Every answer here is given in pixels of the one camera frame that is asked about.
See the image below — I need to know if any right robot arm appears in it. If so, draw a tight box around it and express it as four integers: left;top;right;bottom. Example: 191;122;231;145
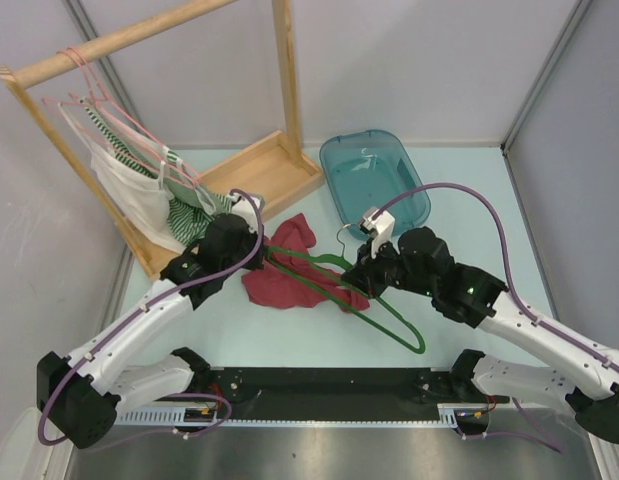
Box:
343;221;619;444

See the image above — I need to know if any green plastic hanger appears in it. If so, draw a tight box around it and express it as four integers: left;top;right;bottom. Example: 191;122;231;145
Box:
242;214;426;355

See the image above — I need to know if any teal plastic bin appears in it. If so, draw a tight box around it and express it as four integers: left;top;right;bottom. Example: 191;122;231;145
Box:
319;129;422;224

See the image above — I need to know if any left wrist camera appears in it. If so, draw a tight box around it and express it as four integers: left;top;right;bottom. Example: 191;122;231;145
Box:
227;189;265;230

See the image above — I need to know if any pink wire hanger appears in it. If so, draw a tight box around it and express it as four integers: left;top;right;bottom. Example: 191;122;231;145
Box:
57;47;200;184
39;47;205;187

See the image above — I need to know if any green striped tank top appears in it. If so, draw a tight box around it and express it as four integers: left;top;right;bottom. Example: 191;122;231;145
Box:
78;98;240;248

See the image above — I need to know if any white tank top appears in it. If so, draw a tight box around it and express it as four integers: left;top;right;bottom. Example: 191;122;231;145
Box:
56;102;218;254

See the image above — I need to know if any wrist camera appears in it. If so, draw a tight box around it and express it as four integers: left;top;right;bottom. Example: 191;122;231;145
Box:
358;207;395;259
227;189;265;230

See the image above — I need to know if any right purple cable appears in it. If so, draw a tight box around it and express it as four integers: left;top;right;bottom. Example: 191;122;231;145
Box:
373;182;619;454

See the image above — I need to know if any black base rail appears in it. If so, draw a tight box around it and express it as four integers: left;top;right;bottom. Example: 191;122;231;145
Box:
190;367;487;412

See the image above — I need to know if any wooden clothes rack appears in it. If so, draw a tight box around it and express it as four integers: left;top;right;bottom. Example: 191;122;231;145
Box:
0;1;324;279

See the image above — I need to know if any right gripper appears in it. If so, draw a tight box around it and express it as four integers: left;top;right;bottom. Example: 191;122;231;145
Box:
341;235;435;300

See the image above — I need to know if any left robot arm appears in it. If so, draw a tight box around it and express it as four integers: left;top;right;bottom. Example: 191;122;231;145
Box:
36;211;264;449

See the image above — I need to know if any white cable duct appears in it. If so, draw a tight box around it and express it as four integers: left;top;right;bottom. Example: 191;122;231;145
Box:
114;401;492;431

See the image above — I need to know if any red tank top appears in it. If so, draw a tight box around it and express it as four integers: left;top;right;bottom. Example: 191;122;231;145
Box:
241;213;370;313

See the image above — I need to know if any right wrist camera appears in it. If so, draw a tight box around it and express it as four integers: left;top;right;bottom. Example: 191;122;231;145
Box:
358;207;395;259

